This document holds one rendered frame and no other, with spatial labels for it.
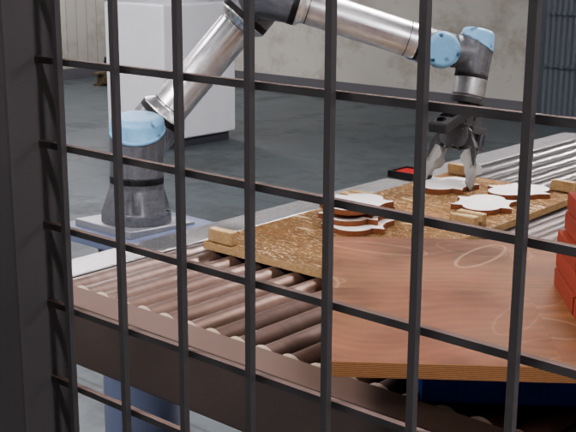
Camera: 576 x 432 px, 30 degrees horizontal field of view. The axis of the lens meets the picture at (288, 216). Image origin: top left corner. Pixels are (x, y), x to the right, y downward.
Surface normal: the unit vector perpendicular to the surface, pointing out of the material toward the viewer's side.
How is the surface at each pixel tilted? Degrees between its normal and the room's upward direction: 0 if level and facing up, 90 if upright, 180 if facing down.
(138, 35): 90
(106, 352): 90
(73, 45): 90
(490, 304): 0
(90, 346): 90
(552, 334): 0
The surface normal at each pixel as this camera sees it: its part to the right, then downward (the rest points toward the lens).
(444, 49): 0.02, 0.20
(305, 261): 0.00, -0.97
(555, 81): -0.66, 0.18
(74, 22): 0.75, 0.17
